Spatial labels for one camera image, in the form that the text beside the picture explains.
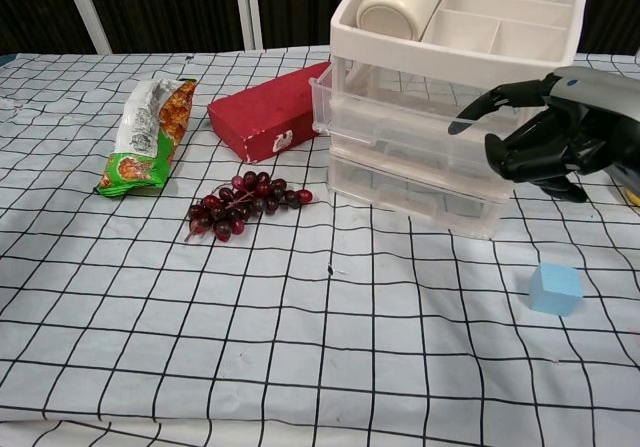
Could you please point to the white plastic drawer unit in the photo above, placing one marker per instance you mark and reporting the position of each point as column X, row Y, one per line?
column 425, row 52

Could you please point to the red grape bunch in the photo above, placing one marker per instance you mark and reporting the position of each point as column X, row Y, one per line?
column 240, row 207

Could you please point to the green orange snack bag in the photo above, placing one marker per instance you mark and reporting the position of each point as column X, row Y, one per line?
column 150, row 137

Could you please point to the blue foam cube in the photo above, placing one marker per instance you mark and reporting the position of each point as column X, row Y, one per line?
column 555, row 289

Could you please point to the black ribbed partition panel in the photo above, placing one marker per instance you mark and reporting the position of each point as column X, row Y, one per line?
column 615, row 7
column 170, row 7
column 310, row 2
column 35, row 7

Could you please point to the clear plastic drawer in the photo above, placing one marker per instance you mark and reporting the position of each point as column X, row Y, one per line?
column 400, row 192
column 390, row 122
column 360, row 152

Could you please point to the red cardboard box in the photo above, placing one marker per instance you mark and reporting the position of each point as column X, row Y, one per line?
column 270, row 112

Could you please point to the slanted white partition post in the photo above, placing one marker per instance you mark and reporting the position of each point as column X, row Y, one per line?
column 92, row 12

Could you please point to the white cylindrical cup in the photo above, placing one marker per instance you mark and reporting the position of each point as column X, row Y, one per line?
column 395, row 7

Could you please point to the black grid checked tablecloth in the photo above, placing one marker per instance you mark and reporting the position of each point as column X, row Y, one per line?
column 250, row 327

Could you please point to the white double partition post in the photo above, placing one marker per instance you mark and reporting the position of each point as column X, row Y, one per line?
column 248, row 12

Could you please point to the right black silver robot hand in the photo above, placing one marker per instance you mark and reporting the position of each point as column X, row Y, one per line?
column 565, row 137

